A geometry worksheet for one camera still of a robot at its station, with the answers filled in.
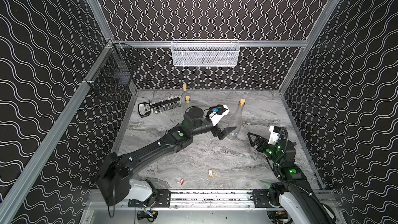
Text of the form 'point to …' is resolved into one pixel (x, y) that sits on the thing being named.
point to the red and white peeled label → (182, 181)
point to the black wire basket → (111, 78)
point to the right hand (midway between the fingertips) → (253, 135)
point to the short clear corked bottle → (185, 92)
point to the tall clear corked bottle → (236, 120)
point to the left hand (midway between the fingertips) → (236, 120)
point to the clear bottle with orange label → (187, 103)
